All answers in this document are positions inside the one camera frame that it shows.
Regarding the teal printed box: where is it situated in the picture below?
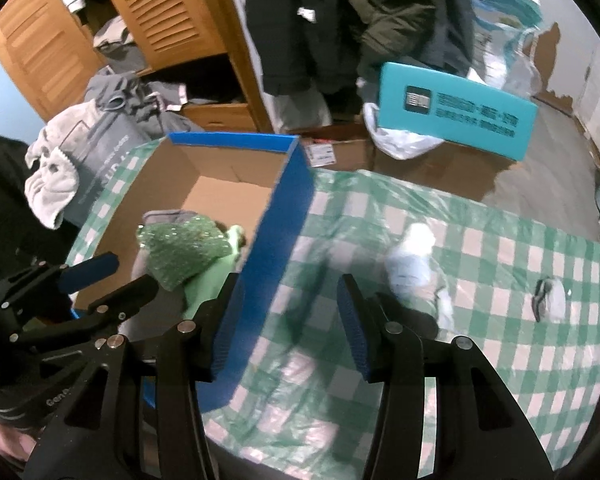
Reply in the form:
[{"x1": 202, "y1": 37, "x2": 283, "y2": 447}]
[{"x1": 377, "y1": 61, "x2": 539, "y2": 162}]

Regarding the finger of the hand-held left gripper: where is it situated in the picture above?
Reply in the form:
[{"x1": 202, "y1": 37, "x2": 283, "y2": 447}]
[
  {"x1": 0, "y1": 252, "x2": 121, "y2": 322},
  {"x1": 10, "y1": 274, "x2": 161, "y2": 347}
]

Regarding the brown cardboard carton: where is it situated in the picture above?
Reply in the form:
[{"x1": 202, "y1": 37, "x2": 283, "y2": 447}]
[{"x1": 300, "y1": 130, "x2": 516, "y2": 201}]

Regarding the small grey sock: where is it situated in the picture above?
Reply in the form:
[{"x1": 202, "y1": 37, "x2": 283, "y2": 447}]
[{"x1": 531, "y1": 276, "x2": 567, "y2": 323}]

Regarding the white sock bundle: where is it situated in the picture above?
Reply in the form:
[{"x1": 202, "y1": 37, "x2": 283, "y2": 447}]
[{"x1": 385, "y1": 222, "x2": 456, "y2": 331}]

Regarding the black hanging coat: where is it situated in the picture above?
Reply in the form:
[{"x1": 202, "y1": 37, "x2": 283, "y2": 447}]
[{"x1": 242, "y1": 0, "x2": 366, "y2": 96}]

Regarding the dark olive hanging jacket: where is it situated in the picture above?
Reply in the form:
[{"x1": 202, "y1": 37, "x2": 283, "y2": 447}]
[{"x1": 330, "y1": 0, "x2": 476, "y2": 91}]

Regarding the white towel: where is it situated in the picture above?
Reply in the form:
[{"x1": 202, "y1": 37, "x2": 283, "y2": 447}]
[{"x1": 24, "y1": 105, "x2": 98, "y2": 231}]

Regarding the green sequin cloth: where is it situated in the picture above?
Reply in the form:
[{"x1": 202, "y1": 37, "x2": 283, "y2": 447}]
[{"x1": 136, "y1": 214, "x2": 236, "y2": 291}]

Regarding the wooden wardrobe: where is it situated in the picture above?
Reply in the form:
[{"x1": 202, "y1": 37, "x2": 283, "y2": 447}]
[{"x1": 0, "y1": 0, "x2": 276, "y2": 133}]

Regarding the green checked tablecloth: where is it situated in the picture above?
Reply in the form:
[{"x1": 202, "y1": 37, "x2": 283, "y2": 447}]
[{"x1": 65, "y1": 137, "x2": 600, "y2": 480}]

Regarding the narrow wooden louvred door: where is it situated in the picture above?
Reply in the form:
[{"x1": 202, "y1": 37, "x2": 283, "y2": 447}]
[{"x1": 0, "y1": 0, "x2": 108, "y2": 123}]

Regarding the grey hoodie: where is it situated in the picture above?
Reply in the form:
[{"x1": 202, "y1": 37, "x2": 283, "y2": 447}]
[{"x1": 84, "y1": 72, "x2": 206, "y2": 136}]

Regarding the dark bulky object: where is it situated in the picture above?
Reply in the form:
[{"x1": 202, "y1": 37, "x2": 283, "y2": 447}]
[{"x1": 0, "y1": 130, "x2": 78, "y2": 286}]

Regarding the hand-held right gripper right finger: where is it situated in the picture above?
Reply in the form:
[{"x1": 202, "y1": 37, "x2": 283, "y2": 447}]
[{"x1": 336, "y1": 274, "x2": 553, "y2": 480}]

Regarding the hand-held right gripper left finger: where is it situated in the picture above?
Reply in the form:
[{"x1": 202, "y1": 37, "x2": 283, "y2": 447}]
[{"x1": 25, "y1": 272, "x2": 246, "y2": 480}]

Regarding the grey printed bag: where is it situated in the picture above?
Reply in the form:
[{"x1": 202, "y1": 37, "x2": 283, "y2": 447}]
[{"x1": 62, "y1": 110, "x2": 156, "y2": 228}]

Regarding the person's left hand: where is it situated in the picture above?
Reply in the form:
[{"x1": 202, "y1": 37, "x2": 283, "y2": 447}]
[{"x1": 0, "y1": 417, "x2": 38, "y2": 461}]

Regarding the blue and white plastic bag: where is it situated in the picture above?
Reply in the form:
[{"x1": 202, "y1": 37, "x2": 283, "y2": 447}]
[{"x1": 467, "y1": 0, "x2": 546, "y2": 101}]

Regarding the grey clothes pile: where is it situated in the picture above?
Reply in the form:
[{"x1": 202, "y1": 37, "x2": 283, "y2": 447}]
[{"x1": 92, "y1": 15, "x2": 148, "y2": 76}]

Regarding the light green cloth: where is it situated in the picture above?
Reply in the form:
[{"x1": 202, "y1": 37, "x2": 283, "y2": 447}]
[{"x1": 182, "y1": 225, "x2": 248, "y2": 321}]

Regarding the blue-rimmed cardboard box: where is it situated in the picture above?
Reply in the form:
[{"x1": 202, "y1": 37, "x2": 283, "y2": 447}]
[{"x1": 70, "y1": 131, "x2": 315, "y2": 413}]

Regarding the wide wooden louvred door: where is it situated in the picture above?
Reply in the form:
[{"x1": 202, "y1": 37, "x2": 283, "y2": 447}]
[{"x1": 90, "y1": 0, "x2": 231, "y2": 72}]

